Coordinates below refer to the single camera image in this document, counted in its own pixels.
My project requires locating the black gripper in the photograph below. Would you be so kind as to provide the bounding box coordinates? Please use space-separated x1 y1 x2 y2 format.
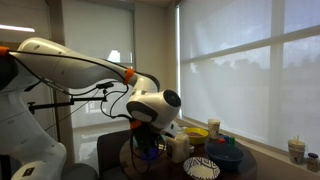
133 121 158 152

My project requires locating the purple plastic lid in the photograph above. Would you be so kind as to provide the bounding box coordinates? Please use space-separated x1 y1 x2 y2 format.
141 147 160 162

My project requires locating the white plastic jug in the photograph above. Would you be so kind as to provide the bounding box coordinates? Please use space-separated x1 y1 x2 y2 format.
165 130 191 164

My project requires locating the dark chair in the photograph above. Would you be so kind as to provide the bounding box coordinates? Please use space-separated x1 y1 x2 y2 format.
96 129 135 180

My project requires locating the yellow bowl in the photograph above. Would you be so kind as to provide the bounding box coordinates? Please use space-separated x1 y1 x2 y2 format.
184 126 210 146

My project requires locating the black white patterned bowl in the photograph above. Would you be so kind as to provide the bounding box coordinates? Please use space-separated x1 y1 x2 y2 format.
182 156 221 180

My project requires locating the patterned paper cup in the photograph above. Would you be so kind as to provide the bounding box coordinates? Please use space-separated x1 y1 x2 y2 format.
207 118 222 140

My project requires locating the grey round stool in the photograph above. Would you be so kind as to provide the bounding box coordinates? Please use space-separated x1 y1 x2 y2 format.
60 162 100 180

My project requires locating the blue bowl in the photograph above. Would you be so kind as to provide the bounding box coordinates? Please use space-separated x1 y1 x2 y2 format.
204 142 246 172

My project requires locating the wide white roller blind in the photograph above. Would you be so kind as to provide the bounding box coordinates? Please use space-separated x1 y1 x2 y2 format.
179 0 320 158

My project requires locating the narrow white roller blind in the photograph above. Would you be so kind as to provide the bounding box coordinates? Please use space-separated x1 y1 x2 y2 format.
62 0 135 129

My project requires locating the paper cup with sticks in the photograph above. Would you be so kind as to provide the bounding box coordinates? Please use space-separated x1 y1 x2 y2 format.
287 135 307 165

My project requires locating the ceiling light strip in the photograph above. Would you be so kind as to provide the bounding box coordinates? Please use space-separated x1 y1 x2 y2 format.
0 24 36 34

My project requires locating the small glass jar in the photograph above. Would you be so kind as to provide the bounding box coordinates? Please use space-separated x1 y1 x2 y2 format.
306 152 320 173

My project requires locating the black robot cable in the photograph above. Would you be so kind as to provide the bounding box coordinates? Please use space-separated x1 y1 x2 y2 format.
99 83 134 121

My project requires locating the black camera stand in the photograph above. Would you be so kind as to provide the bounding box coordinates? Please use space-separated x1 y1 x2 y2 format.
27 81 116 115

